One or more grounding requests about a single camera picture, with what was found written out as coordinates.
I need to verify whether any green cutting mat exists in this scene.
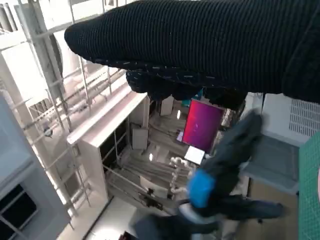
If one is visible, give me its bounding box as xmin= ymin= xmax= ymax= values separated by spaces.
xmin=297 ymin=129 xmax=320 ymax=240

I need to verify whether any white tablet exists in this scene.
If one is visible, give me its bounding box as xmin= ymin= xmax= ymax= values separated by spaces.
xmin=184 ymin=145 xmax=206 ymax=166

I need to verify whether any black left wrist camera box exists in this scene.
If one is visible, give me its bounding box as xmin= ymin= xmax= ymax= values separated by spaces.
xmin=129 ymin=214 xmax=201 ymax=240

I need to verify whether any white mesh cabinet perforated side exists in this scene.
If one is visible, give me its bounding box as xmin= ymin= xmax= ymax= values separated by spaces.
xmin=239 ymin=92 xmax=320 ymax=197

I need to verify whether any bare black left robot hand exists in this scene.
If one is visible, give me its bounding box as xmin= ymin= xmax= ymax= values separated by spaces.
xmin=186 ymin=107 xmax=285 ymax=221

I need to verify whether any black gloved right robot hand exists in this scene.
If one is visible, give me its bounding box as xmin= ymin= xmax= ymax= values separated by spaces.
xmin=63 ymin=0 xmax=320 ymax=111

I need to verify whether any computer monitor purple screen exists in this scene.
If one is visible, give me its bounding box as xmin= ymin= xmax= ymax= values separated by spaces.
xmin=181 ymin=98 xmax=226 ymax=154

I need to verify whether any white metal rack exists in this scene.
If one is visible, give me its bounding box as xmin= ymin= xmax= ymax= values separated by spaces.
xmin=0 ymin=0 xmax=131 ymax=226

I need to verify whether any white open shelf unit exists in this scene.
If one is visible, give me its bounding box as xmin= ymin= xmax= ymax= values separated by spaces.
xmin=66 ymin=93 xmax=151 ymax=201

